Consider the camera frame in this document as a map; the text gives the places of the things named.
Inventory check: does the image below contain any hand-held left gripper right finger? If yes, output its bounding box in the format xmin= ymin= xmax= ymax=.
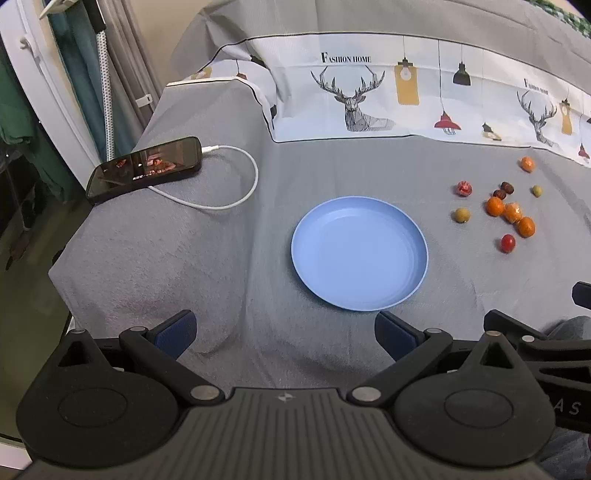
xmin=347 ymin=311 xmax=515 ymax=408

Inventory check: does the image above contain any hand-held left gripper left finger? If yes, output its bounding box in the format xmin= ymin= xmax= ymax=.
xmin=58 ymin=310 xmax=225 ymax=408

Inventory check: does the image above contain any light blue plastic plate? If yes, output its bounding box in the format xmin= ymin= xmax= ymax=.
xmin=291 ymin=196 xmax=429 ymax=311

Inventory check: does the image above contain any grey bed sheet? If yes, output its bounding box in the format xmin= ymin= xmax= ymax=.
xmin=48 ymin=78 xmax=591 ymax=402

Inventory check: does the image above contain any black smartphone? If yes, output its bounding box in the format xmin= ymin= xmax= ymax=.
xmin=86 ymin=137 xmax=203 ymax=205

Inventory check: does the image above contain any deer printed grey quilt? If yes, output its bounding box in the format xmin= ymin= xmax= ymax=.
xmin=159 ymin=0 xmax=591 ymax=167

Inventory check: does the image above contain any green checked cloth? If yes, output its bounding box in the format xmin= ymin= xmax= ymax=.
xmin=542 ymin=0 xmax=591 ymax=35

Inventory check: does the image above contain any teal hanging cloth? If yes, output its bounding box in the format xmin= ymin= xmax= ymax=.
xmin=48 ymin=0 xmax=114 ymax=153

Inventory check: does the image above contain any white charging cable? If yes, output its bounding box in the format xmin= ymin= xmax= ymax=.
xmin=148 ymin=145 xmax=259 ymax=212

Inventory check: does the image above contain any white patterned hose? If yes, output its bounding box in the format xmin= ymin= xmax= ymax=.
xmin=90 ymin=0 xmax=117 ymax=160

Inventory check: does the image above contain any white door frame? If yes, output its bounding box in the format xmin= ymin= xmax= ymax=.
xmin=0 ymin=0 xmax=108 ymax=174

